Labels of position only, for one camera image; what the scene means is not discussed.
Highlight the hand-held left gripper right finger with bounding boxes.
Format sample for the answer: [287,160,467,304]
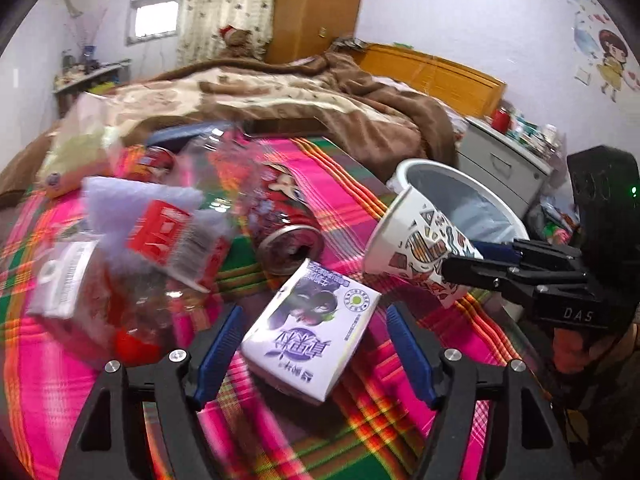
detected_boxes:
[386,303,577,480]

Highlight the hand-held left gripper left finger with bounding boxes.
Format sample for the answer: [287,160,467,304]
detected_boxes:
[59,304,244,480]

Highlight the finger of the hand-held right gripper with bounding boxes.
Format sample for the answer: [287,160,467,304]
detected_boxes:
[441,256,592,307]
[472,240,585,275]

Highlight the patterned paper cup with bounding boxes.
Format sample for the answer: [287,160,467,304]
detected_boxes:
[363,186,483,309]

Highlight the purple drink carton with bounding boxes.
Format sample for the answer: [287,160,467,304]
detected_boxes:
[241,258,382,403]

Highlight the clear bottle with red label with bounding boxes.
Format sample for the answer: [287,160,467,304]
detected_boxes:
[107,132,266,368]

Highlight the white plastic trash bin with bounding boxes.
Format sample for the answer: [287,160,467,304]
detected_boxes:
[387,159,531,261]

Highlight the red cartoon drink can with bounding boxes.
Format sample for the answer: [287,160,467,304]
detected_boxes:
[117,145,176,183]
[250,162,326,276]

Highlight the white foam fruit net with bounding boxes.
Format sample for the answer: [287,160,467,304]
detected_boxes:
[82,176,201,241]

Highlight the person's right forearm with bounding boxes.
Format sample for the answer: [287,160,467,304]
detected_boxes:
[565,350,640,480]

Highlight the person's right hand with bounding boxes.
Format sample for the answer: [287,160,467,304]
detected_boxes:
[552,322,640,377]

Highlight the clear plastic bin liner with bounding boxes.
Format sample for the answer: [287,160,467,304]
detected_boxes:
[415,167,521,247]

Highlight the white nightstand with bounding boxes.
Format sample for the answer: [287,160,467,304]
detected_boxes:
[455,115,556,216]

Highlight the group of small bottles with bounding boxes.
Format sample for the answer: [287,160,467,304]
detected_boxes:
[510,115,566,158]

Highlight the pink green plaid cloth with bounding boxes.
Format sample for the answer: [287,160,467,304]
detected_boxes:
[0,135,551,480]

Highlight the wooden bed headboard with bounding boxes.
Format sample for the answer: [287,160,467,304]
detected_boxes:
[357,42,508,118]

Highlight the soft tissue pack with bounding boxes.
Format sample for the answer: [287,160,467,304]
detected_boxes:
[40,92,126,196]

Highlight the brown fleece blanket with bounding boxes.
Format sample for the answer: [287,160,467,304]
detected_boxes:
[0,52,458,211]

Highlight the white side table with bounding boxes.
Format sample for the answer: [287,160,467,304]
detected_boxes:
[52,60,131,116]

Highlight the brown teddy bear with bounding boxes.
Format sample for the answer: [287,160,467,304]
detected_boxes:
[217,25,261,58]

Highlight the group of small jars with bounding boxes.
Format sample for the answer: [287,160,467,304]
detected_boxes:
[60,45,103,77]

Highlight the blue vase with dry branches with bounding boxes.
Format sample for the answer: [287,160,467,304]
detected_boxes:
[65,7,108,63]

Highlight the wooden wardrobe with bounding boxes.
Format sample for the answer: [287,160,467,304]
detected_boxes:
[265,0,371,63]

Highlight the window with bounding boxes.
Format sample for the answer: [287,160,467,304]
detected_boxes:
[125,0,182,46]

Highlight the floral curtain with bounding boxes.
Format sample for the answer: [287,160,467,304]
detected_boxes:
[176,0,283,66]

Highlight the cartoon wall sticker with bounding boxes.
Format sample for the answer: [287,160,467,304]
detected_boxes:
[502,0,640,111]

